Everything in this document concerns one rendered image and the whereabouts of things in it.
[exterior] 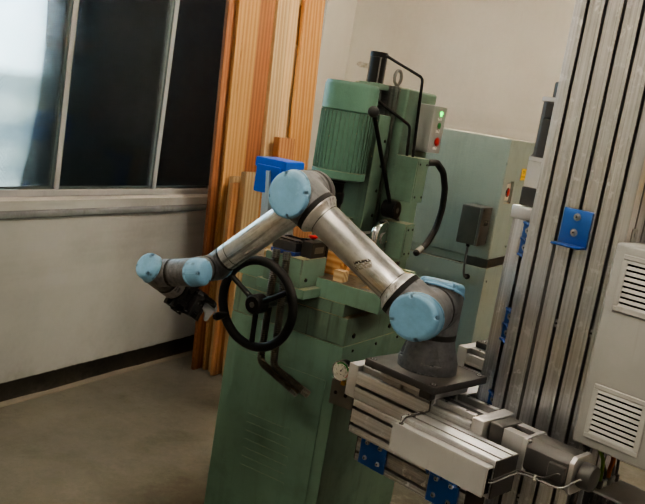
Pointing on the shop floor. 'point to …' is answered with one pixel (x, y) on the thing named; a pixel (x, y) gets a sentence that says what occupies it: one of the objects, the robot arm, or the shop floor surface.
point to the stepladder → (267, 169)
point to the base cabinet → (290, 427)
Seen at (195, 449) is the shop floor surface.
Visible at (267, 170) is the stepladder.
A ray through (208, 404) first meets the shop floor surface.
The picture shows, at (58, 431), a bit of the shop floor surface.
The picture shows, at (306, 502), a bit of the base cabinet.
